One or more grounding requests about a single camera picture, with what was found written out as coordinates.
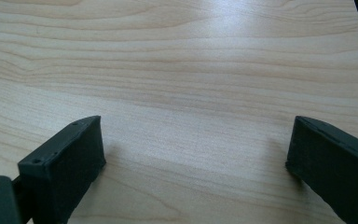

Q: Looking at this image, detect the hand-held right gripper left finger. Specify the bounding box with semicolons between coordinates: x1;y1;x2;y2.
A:
17;115;107;224

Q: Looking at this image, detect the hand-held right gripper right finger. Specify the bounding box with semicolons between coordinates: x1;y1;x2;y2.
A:
285;115;358;224

